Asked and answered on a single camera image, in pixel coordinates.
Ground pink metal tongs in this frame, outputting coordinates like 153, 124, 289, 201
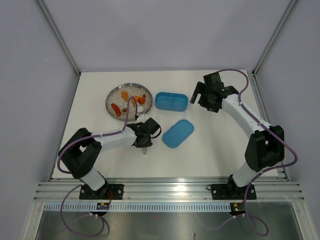
142, 147, 147, 156

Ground orange chicken wing piece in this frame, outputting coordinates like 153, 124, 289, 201
131, 95, 140, 107

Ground blue lunch box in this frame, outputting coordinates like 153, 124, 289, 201
155, 92, 189, 112

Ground red sausage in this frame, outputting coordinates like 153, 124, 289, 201
111, 103, 122, 117

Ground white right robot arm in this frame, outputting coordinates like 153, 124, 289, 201
190, 71, 285, 200

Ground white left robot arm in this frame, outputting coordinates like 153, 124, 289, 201
57, 117, 162, 200

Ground blue lunch box lid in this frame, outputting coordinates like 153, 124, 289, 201
162, 119, 195, 149

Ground small white rice cup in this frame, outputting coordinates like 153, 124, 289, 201
137, 106, 144, 113

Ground small noodle sauce cup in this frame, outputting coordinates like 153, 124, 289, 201
121, 107, 127, 114

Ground dark red chicken drumstick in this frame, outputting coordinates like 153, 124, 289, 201
138, 94, 146, 105

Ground speckled ceramic plate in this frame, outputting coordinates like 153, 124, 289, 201
105, 83, 153, 121

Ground orange fried fish piece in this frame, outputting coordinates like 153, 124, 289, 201
121, 91, 129, 102

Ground right side aluminium rail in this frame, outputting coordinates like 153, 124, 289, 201
246, 70, 291, 181

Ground aluminium rail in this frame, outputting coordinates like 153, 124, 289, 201
246, 70, 291, 181
33, 177, 305, 202

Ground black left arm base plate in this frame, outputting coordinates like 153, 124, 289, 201
79, 183, 125, 200

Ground white slotted cable duct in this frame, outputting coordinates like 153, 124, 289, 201
44, 202, 231, 213

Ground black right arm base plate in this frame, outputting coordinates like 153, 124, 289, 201
206, 183, 257, 201

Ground aluminium front rail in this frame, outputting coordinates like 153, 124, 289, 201
33, 177, 305, 202

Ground right aluminium frame post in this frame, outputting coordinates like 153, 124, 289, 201
252, 0, 299, 77

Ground aluminium frame post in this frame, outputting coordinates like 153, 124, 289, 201
252, 0, 299, 77
35, 0, 81, 79

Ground left aluminium frame post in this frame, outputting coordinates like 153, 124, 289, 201
35, 0, 81, 79

